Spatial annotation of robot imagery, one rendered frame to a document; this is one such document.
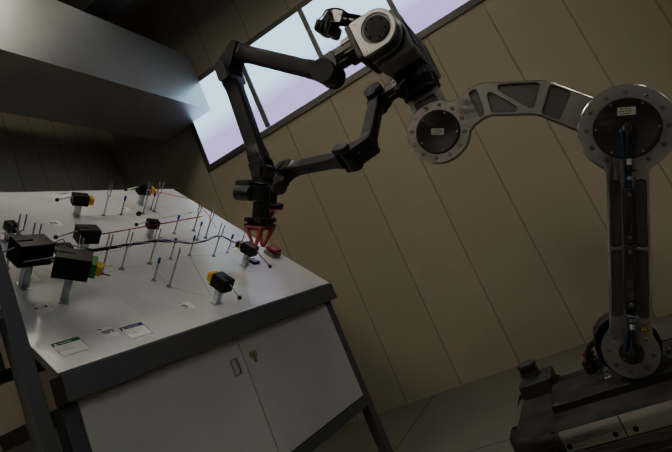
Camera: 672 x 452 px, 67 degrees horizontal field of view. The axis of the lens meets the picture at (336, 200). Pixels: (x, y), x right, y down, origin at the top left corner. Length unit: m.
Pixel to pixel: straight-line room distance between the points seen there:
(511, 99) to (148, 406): 1.33
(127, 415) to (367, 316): 2.44
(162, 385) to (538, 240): 2.46
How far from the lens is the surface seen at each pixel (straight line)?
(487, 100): 1.66
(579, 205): 3.37
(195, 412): 1.59
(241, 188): 1.73
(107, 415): 1.44
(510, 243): 3.39
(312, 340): 2.03
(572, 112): 1.64
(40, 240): 1.61
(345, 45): 1.61
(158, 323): 1.60
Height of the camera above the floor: 0.75
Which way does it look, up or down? 11 degrees up
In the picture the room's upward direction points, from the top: 24 degrees counter-clockwise
